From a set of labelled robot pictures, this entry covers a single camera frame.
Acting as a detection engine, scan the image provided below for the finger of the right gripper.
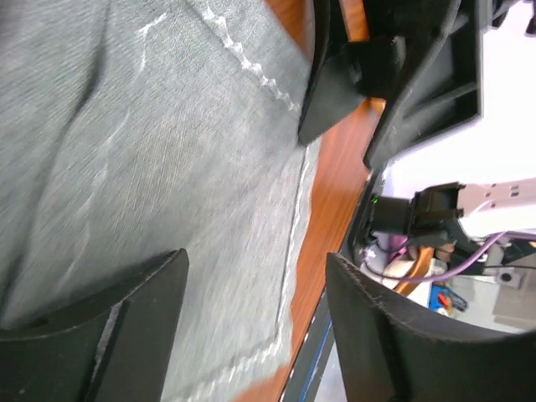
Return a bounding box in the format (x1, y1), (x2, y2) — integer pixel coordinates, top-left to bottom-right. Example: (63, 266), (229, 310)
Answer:
(297, 1), (402, 143)
(363, 1), (482, 169)

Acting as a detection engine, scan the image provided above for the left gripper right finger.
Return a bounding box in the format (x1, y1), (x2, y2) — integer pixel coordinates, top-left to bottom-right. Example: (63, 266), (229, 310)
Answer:
(326, 253), (535, 401)

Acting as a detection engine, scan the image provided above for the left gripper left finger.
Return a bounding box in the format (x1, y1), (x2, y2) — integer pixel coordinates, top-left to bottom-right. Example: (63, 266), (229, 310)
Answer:
(1, 250), (189, 401)

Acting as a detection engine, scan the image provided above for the grey cloth napkin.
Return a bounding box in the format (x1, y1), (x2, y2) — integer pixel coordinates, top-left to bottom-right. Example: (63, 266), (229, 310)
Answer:
(1, 1), (319, 401)

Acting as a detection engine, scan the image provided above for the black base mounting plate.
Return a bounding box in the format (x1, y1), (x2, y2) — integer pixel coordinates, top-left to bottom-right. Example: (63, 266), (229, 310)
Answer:
(280, 170), (383, 401)

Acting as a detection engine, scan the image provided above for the golden round plate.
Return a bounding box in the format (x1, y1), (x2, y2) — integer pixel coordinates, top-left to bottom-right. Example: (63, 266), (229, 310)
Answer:
(394, 247), (435, 296)

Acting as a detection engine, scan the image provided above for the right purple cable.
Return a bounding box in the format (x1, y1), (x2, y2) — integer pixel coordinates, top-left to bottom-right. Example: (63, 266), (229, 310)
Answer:
(376, 230), (536, 282)

